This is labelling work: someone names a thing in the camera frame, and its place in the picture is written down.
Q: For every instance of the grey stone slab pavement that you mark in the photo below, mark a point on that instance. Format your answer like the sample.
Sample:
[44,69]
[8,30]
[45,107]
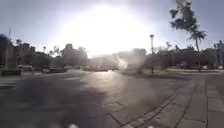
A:
[110,96]

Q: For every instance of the row of trees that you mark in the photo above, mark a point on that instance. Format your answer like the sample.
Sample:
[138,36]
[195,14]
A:
[71,56]

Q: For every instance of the grass strip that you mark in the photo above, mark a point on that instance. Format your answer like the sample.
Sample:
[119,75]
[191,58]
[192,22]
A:
[173,71]

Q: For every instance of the lamp post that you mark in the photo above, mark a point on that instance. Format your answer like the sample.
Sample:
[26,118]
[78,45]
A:
[152,53]

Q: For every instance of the palm tree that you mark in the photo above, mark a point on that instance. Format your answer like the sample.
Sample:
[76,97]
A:
[198,50]

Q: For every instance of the vehicle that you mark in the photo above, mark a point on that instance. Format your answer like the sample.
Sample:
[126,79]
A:
[53,70]

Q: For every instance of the tall dark tree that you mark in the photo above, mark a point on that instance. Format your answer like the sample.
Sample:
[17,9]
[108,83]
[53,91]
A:
[184,16]

